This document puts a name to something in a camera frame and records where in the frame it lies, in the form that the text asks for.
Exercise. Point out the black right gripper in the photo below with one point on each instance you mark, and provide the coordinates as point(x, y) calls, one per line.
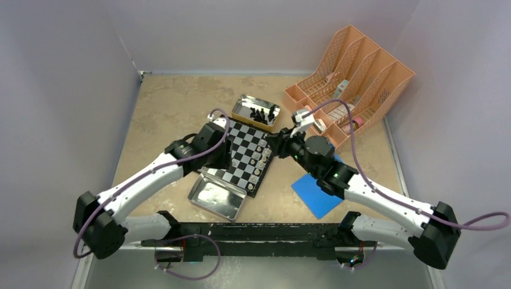
point(280, 143)

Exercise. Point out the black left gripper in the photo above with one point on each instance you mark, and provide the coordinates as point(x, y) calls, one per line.
point(224, 161)

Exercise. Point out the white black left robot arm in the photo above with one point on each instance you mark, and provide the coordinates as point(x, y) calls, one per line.
point(135, 191)

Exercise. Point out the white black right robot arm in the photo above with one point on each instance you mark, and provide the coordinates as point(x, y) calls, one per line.
point(410, 224)

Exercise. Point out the black white chess board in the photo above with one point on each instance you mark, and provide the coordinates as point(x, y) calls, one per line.
point(245, 140)

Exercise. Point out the black chess pieces pile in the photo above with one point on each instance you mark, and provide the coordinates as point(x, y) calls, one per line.
point(261, 116)

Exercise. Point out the yellow metal tin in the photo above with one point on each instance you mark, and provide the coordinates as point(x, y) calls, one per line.
point(241, 111)

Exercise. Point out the silver lilac metal tin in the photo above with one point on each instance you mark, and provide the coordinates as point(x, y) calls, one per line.
point(217, 197)

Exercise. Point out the blue mat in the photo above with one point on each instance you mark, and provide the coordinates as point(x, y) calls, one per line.
point(317, 201)

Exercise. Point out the pink desk file organizer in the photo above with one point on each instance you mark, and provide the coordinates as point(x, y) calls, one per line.
point(357, 71)

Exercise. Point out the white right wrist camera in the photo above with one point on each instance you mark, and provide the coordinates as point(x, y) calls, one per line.
point(303, 119)

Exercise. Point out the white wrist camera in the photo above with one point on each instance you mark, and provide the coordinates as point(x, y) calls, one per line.
point(221, 120)
point(303, 119)

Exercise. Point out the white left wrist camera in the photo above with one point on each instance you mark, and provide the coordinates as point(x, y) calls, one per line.
point(221, 120)

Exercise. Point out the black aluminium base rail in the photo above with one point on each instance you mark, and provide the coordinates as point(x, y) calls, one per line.
point(343, 242)

